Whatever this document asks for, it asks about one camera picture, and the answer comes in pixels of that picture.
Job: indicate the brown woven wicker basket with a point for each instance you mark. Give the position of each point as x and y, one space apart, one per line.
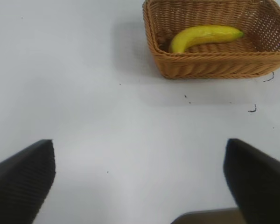
214 63

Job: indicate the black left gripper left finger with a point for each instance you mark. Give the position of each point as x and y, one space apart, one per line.
16 184

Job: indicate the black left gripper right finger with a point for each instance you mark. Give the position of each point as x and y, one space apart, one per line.
261 182

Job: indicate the yellow banana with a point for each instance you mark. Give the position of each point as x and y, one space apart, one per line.
200 36

